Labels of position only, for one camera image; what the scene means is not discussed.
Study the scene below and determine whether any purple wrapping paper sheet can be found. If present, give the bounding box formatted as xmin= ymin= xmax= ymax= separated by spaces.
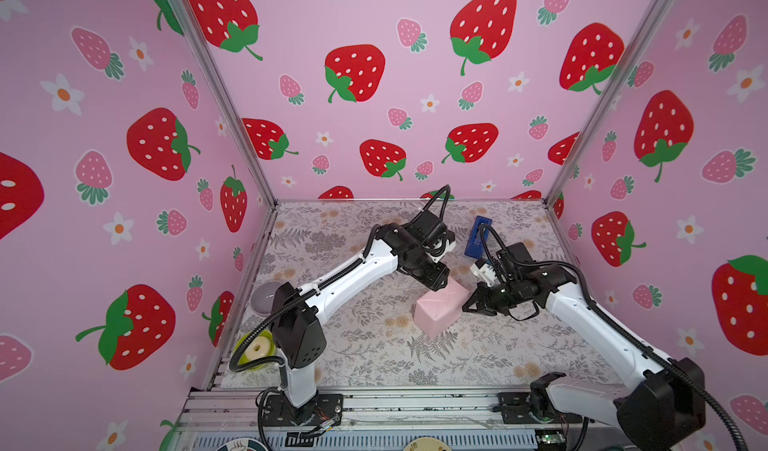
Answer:
xmin=413 ymin=277 xmax=470 ymax=339

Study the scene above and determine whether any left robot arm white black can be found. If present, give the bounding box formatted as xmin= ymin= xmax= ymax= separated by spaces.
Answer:
xmin=228 ymin=208 xmax=455 ymax=410

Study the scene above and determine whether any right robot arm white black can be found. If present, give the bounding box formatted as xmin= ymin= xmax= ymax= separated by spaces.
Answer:
xmin=463 ymin=243 xmax=748 ymax=450

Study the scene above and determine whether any blue tape dispenser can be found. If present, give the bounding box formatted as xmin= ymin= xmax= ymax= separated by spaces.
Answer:
xmin=465 ymin=216 xmax=492 ymax=259

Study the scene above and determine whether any grey round lid disc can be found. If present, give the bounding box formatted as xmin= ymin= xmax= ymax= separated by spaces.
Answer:
xmin=249 ymin=281 xmax=282 ymax=317

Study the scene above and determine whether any yellow-green tape roll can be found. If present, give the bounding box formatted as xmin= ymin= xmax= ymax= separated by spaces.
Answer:
xmin=238 ymin=330 xmax=276 ymax=367

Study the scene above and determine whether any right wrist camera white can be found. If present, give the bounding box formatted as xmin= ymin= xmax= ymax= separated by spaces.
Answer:
xmin=470 ymin=259 xmax=499 ymax=287

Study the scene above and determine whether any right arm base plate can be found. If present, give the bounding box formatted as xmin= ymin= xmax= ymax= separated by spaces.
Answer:
xmin=491 ymin=372 xmax=582 ymax=425

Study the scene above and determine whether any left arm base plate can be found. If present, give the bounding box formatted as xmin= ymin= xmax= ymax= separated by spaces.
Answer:
xmin=259 ymin=392 xmax=344 ymax=427

